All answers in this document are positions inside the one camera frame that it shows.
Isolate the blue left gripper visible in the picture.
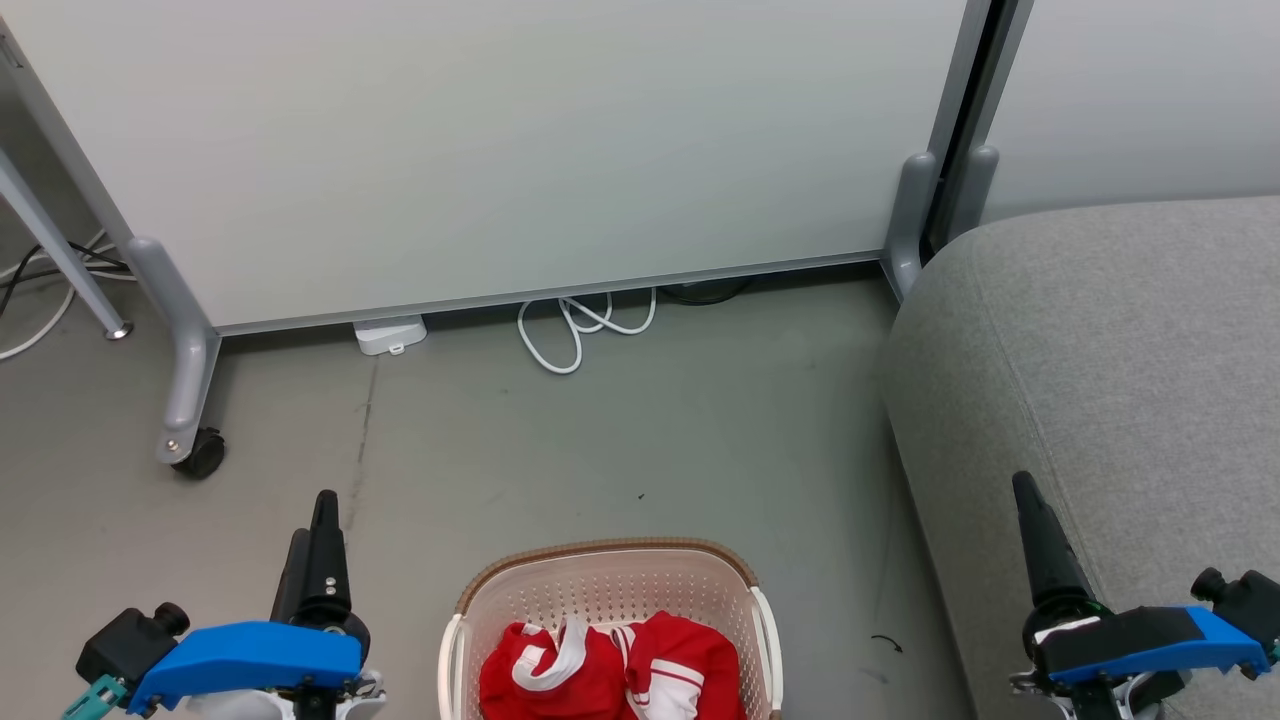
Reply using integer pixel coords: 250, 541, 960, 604
128, 490, 387, 720

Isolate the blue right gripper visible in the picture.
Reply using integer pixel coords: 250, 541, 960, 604
1010, 471, 1273, 720

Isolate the red garment white band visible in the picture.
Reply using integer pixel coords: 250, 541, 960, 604
479, 616, 628, 720

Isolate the grey fabric sofa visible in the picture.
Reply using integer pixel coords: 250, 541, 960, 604
880, 195, 1280, 720

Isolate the black caster wheel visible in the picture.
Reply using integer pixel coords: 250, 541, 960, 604
172, 427, 227, 480

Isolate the white power adapter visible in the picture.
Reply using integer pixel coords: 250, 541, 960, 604
353, 314, 429, 358

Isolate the grey partition foot with caster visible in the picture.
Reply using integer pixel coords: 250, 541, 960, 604
127, 236, 223, 466

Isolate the cream perforated laundry basket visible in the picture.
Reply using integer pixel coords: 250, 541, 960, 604
438, 538, 783, 720

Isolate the short grey partition foot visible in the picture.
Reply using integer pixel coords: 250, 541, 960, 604
881, 150, 942, 303
944, 145, 1001, 243

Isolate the grey metal table leg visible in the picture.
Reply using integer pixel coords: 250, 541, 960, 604
0, 150, 134, 342

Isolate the wide white partition panel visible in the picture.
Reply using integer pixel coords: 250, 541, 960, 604
0, 0, 993, 337

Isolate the narrow white partition panel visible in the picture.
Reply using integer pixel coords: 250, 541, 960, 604
960, 0, 1280, 226

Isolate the teal left camera connector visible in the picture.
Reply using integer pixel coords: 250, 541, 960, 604
62, 675, 129, 720

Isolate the coiled white cable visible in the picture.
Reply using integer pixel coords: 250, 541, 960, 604
516, 288, 659, 376

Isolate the white floor cable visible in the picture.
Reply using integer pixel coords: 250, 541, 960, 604
0, 230, 137, 362

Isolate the black floor cable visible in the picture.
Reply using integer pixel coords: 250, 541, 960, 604
0, 243, 133, 319

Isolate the black cable under partition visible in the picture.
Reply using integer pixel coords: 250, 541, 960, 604
658, 275, 757, 307

